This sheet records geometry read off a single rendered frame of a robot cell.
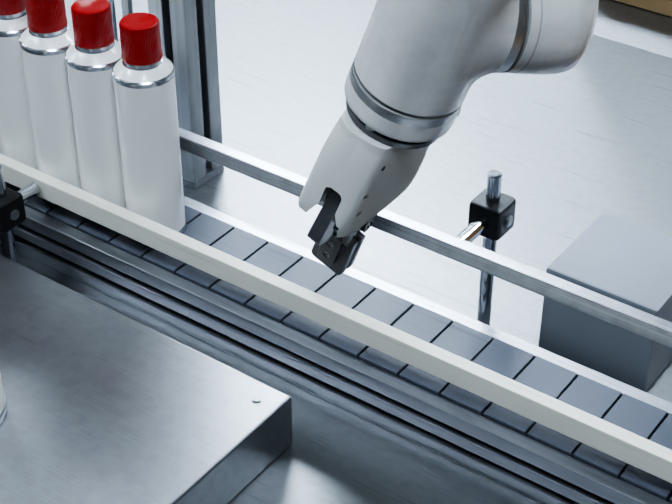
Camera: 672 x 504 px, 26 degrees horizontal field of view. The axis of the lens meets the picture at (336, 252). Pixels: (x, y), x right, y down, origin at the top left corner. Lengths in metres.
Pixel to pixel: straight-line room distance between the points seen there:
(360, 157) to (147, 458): 0.27
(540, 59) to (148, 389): 0.39
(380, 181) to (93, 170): 0.32
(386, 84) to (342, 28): 0.74
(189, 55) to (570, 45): 0.47
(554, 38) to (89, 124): 0.44
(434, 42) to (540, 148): 0.56
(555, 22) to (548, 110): 0.59
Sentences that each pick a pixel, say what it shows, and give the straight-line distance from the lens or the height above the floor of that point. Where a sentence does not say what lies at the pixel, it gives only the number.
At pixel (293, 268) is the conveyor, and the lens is 1.25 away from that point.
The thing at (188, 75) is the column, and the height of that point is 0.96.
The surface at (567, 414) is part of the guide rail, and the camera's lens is 1.07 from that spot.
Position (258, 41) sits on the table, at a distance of 1.72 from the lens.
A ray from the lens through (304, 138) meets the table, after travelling 1.53.
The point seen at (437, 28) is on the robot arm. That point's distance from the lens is 0.97.
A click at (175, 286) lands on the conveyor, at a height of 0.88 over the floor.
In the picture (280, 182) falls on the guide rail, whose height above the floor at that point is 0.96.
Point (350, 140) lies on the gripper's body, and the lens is 1.04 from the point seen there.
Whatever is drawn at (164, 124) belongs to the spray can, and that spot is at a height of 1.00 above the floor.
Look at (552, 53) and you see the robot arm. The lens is 1.02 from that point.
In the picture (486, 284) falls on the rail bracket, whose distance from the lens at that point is 1.23.
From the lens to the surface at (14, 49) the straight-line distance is 1.31.
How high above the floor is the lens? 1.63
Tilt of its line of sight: 36 degrees down
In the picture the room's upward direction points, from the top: straight up
